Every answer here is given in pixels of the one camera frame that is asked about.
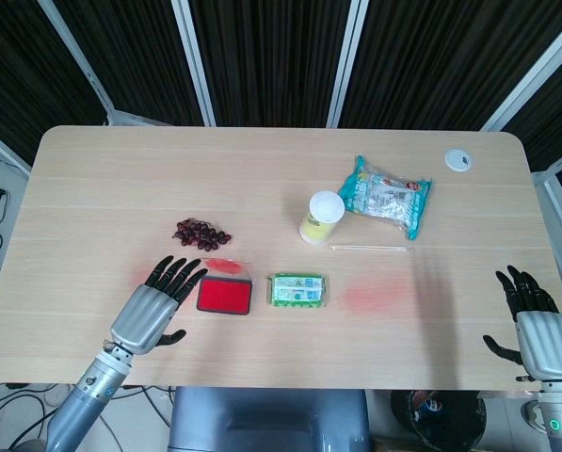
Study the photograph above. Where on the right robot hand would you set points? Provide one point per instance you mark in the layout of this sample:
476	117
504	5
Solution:
546	341

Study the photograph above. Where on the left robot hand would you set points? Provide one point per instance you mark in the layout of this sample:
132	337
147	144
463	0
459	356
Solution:
141	313

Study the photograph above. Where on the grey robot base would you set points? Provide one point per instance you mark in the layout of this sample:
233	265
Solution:
268	419

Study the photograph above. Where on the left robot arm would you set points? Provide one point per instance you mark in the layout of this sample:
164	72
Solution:
90	391

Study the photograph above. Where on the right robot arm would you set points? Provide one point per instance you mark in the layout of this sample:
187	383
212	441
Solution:
556	416

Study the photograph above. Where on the red ink pad black case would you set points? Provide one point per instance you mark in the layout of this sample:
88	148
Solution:
224	294

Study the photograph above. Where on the dark red grape bunch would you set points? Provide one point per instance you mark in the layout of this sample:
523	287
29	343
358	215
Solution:
201	233

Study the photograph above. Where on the black trash bin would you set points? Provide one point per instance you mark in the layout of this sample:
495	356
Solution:
438	416

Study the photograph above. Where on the green tissue pack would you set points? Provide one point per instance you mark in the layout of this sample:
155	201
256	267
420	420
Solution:
298	291

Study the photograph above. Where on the yellow white paper cup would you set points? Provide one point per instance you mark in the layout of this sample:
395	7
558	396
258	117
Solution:
322	215

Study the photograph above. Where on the teal snack bag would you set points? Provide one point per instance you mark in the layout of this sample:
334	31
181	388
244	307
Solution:
386	195

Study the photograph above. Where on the black folding screen panel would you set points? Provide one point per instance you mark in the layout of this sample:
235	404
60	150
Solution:
21	66
558	113
271	56
130	52
431	56

